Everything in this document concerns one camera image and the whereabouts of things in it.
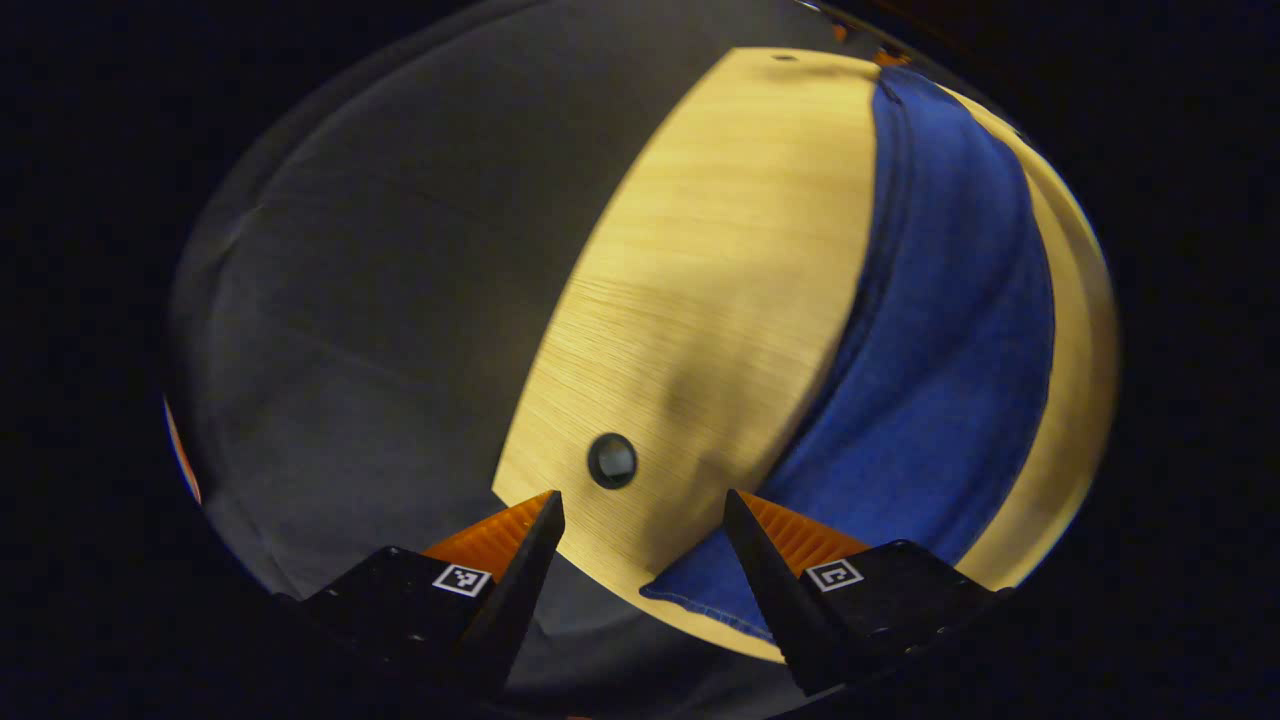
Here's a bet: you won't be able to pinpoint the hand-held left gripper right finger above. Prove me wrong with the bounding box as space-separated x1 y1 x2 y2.
722 489 1006 698

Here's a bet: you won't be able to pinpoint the blue denim jeans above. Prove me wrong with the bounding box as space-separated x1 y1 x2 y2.
640 65 1057 643

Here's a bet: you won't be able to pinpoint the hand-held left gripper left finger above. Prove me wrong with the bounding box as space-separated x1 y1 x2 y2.
270 490 567 701

